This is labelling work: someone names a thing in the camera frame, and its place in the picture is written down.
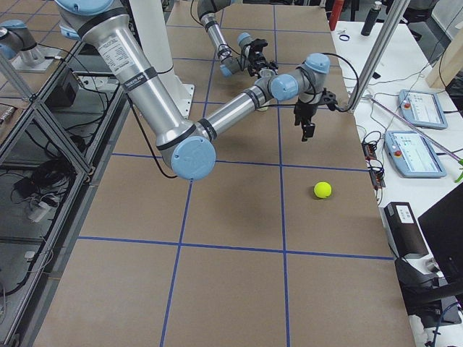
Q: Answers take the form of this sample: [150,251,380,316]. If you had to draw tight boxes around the yellow tennis ball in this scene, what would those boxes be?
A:
[313,181,332,199]

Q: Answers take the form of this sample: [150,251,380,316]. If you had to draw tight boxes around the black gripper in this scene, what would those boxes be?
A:
[247,51,278,77]
[293,93,321,142]

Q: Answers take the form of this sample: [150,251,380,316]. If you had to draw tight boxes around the aluminium frame post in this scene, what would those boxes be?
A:
[348,0,410,112]

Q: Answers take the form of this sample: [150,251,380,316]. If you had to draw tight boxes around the red cylinder bottle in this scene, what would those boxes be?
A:
[328,0,344,31]

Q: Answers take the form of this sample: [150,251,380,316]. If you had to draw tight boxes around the black bottle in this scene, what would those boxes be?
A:
[360,1,382,36]

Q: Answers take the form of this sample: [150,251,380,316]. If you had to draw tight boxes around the dark cardboard box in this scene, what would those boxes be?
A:
[383,202,429,259]

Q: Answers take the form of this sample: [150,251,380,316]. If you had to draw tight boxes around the teach pendant near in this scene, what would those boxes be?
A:
[384,131,446,179]

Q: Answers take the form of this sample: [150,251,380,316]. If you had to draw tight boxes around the teach pendant far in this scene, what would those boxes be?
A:
[399,90,448,129]

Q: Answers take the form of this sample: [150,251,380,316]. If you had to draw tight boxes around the teach pendant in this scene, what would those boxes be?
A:
[399,90,448,129]
[384,131,446,179]

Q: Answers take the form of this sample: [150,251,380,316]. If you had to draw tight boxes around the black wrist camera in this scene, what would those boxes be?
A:
[320,90,338,111]
[250,38,268,54]

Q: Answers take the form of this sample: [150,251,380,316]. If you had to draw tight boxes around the black computer monitor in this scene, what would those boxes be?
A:
[395,184,462,327]

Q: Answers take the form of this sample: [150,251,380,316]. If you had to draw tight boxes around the reacher grabber stick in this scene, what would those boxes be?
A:
[365,95,462,171]

